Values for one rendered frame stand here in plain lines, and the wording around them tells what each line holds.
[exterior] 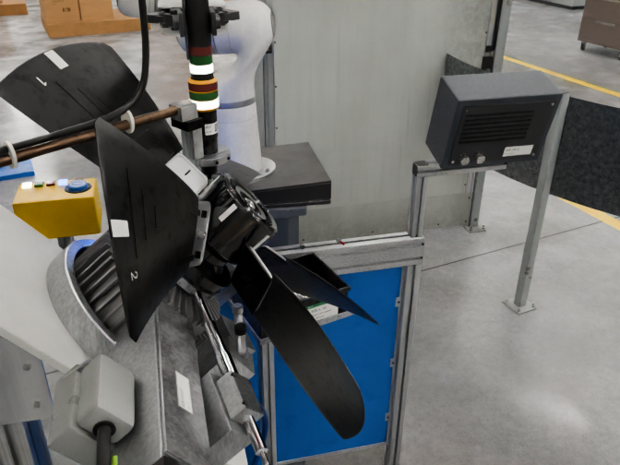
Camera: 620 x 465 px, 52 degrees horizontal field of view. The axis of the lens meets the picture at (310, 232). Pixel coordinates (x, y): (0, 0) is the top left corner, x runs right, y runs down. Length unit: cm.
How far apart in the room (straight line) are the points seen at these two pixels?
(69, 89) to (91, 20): 752
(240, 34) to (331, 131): 155
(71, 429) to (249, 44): 103
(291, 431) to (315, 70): 163
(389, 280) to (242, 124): 55
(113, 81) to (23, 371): 44
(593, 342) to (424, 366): 73
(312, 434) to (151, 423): 126
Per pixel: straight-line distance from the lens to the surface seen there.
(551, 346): 279
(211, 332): 88
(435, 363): 258
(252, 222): 90
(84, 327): 91
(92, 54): 104
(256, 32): 153
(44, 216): 141
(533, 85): 158
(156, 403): 74
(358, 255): 158
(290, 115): 295
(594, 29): 783
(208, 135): 99
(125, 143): 70
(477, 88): 151
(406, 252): 163
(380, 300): 170
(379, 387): 190
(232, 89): 156
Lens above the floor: 164
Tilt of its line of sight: 29 degrees down
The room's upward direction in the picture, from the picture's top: straight up
